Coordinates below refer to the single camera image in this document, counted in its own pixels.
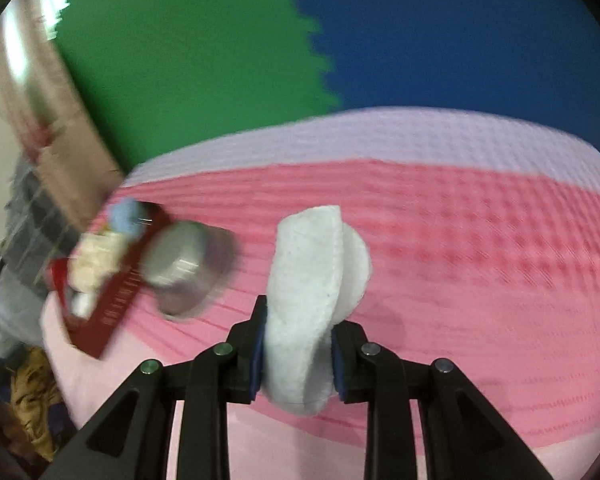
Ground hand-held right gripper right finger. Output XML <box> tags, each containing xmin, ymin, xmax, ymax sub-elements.
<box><xmin>330</xmin><ymin>321</ymin><xmax>556</xmax><ymax>480</ymax></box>

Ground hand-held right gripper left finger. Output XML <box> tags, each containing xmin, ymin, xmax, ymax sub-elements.
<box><xmin>39</xmin><ymin>295</ymin><xmax>270</xmax><ymax>480</ymax></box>

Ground white cotton pads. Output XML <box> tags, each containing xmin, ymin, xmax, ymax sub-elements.
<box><xmin>262</xmin><ymin>205</ymin><xmax>372</xmax><ymax>416</ymax></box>

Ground red and gold box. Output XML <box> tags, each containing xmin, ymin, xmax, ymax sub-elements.
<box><xmin>47</xmin><ymin>201</ymin><xmax>173</xmax><ymax>361</ymax></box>

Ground light blue cloth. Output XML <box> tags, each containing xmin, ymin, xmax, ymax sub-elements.
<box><xmin>107</xmin><ymin>197</ymin><xmax>146</xmax><ymax>238</ymax></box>

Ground metal bowl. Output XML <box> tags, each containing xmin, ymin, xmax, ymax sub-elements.
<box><xmin>142</xmin><ymin>221</ymin><xmax>238</xmax><ymax>321</ymax></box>

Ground pink striped blanket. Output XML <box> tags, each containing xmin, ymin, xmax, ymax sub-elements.
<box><xmin>40</xmin><ymin>107</ymin><xmax>600</xmax><ymax>480</ymax></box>

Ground yellow brown cloth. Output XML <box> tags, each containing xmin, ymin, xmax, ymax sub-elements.
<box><xmin>7</xmin><ymin>347</ymin><xmax>63</xmax><ymax>461</ymax></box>

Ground grey plaid cloth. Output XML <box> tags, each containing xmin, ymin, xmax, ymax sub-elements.
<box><xmin>5</xmin><ymin>160</ymin><xmax>81</xmax><ymax>291</ymax></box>

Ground green foam mat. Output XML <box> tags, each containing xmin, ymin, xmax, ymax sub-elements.
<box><xmin>55</xmin><ymin>0</ymin><xmax>341</xmax><ymax>173</ymax></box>

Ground beige cushion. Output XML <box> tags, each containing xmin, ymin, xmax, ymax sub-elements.
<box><xmin>0</xmin><ymin>0</ymin><xmax>128</xmax><ymax>241</ymax></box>

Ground blue foam mat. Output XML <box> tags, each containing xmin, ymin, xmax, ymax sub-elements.
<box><xmin>272</xmin><ymin>0</ymin><xmax>600</xmax><ymax>171</ymax></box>

